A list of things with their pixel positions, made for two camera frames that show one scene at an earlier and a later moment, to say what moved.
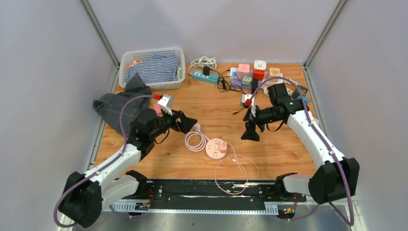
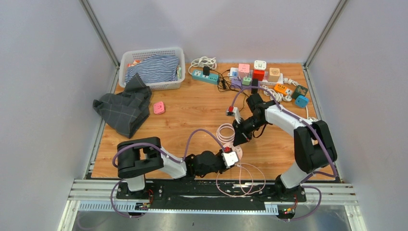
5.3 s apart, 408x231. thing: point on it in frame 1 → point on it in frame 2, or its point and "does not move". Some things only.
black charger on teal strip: [206, 70] does not move
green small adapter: [246, 81] does not move
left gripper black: [185, 123] → [219, 154]
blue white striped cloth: [160, 68] does not move
